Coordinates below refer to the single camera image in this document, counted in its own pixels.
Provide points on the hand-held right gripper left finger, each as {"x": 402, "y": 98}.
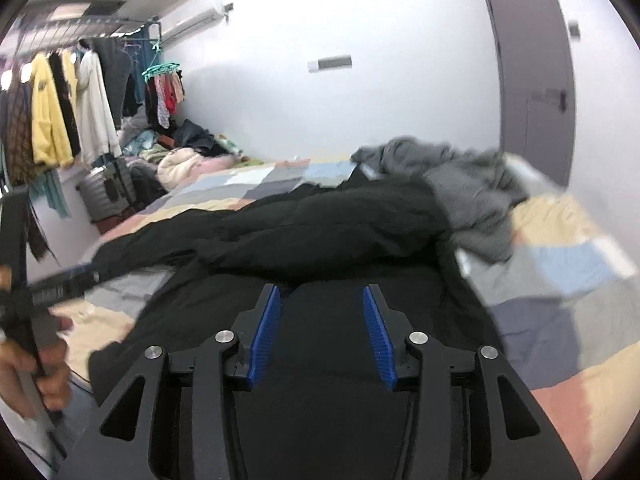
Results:
{"x": 262, "y": 340}

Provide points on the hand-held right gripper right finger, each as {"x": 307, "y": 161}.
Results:
{"x": 381, "y": 340}

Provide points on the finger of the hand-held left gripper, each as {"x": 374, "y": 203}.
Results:
{"x": 80, "y": 277}

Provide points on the large black garment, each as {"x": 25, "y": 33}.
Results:
{"x": 300, "y": 240}

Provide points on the light green clothes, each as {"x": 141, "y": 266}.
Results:
{"x": 145, "y": 145}

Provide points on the metal clothes rack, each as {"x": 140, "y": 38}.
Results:
{"x": 75, "y": 24}

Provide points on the person's left hand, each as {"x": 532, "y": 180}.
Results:
{"x": 20, "y": 370}

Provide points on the teal hanging garment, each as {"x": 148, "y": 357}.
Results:
{"x": 52, "y": 192}

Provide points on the grey suitcase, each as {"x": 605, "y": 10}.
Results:
{"x": 102, "y": 192}

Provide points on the brown patterned garment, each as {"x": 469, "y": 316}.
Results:
{"x": 17, "y": 130}

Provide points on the black backpack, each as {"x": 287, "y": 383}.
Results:
{"x": 147, "y": 185}

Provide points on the yellow jacket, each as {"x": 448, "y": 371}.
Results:
{"x": 47, "y": 125}

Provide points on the black hanging garment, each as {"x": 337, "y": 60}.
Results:
{"x": 66, "y": 105}

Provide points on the cream fluffy blanket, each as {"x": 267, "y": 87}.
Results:
{"x": 177, "y": 170}

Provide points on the white hoodie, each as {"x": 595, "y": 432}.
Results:
{"x": 95, "y": 115}

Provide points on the grey fleece garment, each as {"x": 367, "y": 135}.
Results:
{"x": 465, "y": 195}

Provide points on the pink pillow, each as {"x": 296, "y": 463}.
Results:
{"x": 212, "y": 166}

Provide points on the black crumpled cloth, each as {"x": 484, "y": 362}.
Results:
{"x": 195, "y": 137}

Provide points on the patchwork bed quilt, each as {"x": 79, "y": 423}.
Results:
{"x": 550, "y": 265}

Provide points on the dark grey hanging coat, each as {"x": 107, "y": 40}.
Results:
{"x": 112, "y": 75}

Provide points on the teal sock hanger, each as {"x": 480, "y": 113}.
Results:
{"x": 164, "y": 90}

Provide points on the white air conditioner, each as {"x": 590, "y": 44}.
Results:
{"x": 200, "y": 17}

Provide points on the grey door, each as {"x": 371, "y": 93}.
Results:
{"x": 530, "y": 60}

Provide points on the grey wall switch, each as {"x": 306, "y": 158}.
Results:
{"x": 574, "y": 28}

